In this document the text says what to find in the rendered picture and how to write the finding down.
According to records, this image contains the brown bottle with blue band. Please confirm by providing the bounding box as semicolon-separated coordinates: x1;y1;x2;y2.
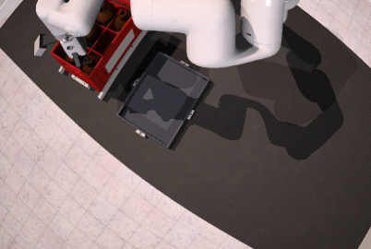
86;24;102;48

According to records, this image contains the brown round bottle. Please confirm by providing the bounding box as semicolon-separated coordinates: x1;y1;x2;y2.
83;55;100;75

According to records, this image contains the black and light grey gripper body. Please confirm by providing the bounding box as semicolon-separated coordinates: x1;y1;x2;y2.
59;36;87;59

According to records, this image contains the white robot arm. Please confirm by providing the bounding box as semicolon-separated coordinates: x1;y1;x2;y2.
34;0;300;68

